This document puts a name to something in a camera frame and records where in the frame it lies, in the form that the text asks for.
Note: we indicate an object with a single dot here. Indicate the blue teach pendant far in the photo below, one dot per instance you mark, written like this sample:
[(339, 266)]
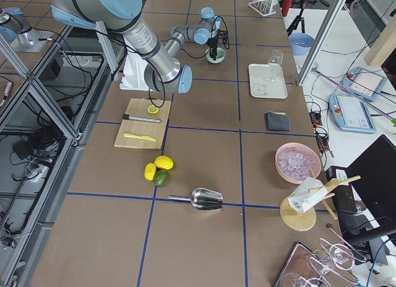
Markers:
[(365, 83)]

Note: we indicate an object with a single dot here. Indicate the white wire cup rack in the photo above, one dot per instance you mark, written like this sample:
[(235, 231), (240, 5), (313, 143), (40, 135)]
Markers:
[(263, 7)]

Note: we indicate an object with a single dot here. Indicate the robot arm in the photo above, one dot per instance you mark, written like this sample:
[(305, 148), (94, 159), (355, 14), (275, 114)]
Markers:
[(211, 31), (124, 17)]

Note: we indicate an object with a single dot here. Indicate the blue teach pendant near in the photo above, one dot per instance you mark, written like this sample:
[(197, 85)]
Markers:
[(350, 114)]

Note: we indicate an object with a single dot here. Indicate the yellow plastic knife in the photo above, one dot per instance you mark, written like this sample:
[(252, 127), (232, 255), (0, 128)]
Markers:
[(141, 137)]

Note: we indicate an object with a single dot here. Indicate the pink bowl of ice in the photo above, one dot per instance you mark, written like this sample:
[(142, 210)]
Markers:
[(295, 162)]

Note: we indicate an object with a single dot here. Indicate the green ceramic bowl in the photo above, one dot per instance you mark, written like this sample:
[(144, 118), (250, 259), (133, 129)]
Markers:
[(220, 56)]

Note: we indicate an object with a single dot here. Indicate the red cylinder bottle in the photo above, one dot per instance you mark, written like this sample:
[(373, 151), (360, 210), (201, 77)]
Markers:
[(285, 7)]

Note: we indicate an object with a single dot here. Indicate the wooden cutting board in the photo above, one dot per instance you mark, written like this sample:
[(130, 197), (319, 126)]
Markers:
[(139, 108)]

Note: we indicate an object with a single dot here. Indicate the hanging wine glasses rack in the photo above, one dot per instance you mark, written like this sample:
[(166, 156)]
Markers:
[(329, 265)]

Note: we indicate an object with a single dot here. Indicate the blue bowl with fork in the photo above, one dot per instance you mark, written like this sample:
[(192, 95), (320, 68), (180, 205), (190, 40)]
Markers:
[(301, 43)]

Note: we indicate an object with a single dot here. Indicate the clear wine glass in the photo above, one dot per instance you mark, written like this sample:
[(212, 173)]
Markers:
[(274, 63)]

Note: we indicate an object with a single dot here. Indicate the folded grey cloth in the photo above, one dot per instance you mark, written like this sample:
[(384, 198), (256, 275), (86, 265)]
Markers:
[(277, 122)]

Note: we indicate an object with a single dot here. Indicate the large yellow lemon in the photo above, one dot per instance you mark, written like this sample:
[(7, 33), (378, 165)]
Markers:
[(164, 162)]

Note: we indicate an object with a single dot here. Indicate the cream bear serving tray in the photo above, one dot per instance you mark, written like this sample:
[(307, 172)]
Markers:
[(259, 88)]

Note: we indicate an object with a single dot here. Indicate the green lime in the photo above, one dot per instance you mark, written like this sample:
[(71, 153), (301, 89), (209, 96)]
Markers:
[(160, 177)]

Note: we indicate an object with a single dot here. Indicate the blue teach pendant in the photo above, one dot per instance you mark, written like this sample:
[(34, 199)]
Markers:
[(365, 83), (350, 114)]

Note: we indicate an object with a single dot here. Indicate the metal ice scoop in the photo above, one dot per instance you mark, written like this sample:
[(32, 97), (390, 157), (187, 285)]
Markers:
[(202, 199)]

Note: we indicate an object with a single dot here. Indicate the black camera tripod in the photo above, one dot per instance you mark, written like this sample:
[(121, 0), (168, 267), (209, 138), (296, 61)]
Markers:
[(299, 19)]

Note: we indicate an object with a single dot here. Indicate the wooden stand round base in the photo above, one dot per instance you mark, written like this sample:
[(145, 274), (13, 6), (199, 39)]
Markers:
[(305, 221)]

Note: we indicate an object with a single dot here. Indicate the steel cylinder tool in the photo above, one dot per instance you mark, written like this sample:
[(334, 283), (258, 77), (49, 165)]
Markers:
[(140, 118)]

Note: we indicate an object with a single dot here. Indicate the black monitor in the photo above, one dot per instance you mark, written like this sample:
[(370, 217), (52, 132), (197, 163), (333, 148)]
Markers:
[(376, 188)]

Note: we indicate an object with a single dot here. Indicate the small yellow lemon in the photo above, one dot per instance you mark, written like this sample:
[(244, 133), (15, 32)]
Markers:
[(150, 171)]

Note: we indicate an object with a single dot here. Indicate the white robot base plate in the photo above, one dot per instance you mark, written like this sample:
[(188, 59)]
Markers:
[(133, 74)]

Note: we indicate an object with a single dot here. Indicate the white paper carton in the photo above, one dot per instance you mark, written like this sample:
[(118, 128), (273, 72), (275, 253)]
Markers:
[(310, 192)]

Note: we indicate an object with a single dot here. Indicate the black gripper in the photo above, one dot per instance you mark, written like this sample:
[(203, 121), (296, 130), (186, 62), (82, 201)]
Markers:
[(213, 42)]

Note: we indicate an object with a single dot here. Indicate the halved lemon slice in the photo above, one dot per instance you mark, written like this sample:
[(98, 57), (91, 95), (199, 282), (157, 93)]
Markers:
[(152, 110)]

